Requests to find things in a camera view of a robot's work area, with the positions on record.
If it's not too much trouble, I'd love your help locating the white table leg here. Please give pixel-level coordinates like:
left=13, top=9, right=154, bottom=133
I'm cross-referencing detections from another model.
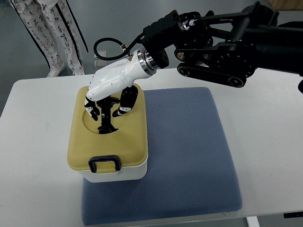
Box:
left=246, top=216, right=260, bottom=227

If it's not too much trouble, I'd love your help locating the cardboard box corner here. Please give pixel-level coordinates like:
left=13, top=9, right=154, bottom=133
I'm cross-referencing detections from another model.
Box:
left=269, top=0, right=303, bottom=10

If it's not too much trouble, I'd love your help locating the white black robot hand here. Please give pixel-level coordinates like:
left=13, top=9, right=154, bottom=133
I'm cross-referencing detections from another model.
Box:
left=84, top=48, right=159, bottom=121

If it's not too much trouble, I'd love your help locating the yellow storage box lid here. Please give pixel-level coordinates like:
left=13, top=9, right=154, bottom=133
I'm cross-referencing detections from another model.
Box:
left=67, top=85, right=148, bottom=172

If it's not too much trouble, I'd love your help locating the white storage box base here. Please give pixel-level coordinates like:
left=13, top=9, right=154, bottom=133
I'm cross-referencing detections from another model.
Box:
left=79, top=157, right=148, bottom=183

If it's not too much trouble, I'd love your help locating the person in patterned trousers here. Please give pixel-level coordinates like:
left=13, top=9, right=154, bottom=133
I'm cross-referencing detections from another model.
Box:
left=9, top=0, right=85, bottom=78

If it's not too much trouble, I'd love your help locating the black bracket at table edge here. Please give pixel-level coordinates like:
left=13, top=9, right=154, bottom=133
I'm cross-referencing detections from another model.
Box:
left=284, top=211, right=303, bottom=218

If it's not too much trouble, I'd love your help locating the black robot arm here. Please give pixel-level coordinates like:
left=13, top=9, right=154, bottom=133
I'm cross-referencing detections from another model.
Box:
left=134, top=2, right=303, bottom=87

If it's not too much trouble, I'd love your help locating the front dark blue latch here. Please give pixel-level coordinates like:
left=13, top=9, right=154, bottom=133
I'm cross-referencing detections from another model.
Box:
left=88, top=155, right=121, bottom=173

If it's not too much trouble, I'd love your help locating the upper clear floor box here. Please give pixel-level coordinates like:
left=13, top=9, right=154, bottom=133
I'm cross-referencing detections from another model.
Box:
left=94, top=50, right=106, bottom=59

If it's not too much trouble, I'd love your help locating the blue grey cushion mat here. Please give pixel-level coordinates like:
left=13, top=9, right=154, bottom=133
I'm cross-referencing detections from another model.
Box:
left=81, top=87, right=242, bottom=226

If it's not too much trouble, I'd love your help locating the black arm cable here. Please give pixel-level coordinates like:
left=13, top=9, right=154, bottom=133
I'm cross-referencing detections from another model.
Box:
left=93, top=37, right=130, bottom=61

